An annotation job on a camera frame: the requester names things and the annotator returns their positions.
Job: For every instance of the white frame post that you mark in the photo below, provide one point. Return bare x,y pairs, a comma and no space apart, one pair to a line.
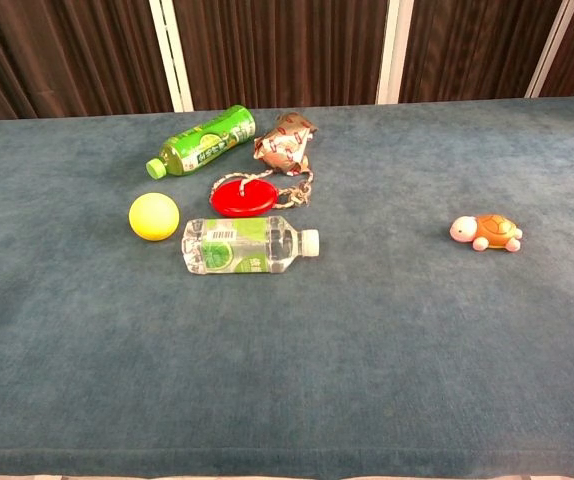
552,50
172,55
394,50

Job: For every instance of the yellow ball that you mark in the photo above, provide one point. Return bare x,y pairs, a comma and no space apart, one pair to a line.
153,216

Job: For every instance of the blue velvet table cloth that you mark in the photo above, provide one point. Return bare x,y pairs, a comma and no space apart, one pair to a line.
287,350

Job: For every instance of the orange toy turtle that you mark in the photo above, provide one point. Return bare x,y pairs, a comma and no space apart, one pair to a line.
492,230

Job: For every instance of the crumpled brown snack wrapper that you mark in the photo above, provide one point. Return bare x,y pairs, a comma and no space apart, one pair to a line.
283,147

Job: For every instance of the clear water bottle green label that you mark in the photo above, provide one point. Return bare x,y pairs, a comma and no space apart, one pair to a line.
247,245

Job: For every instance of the green tea bottle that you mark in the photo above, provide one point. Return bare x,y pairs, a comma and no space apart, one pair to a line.
202,142

